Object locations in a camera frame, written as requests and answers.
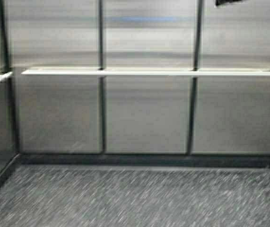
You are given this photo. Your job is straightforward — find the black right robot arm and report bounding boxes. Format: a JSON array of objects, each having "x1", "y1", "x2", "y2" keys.
[{"x1": 215, "y1": 0, "x2": 241, "y2": 7}]

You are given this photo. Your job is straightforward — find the rear elevator handrail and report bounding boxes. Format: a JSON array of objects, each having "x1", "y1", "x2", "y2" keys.
[{"x1": 21, "y1": 68, "x2": 270, "y2": 78}]

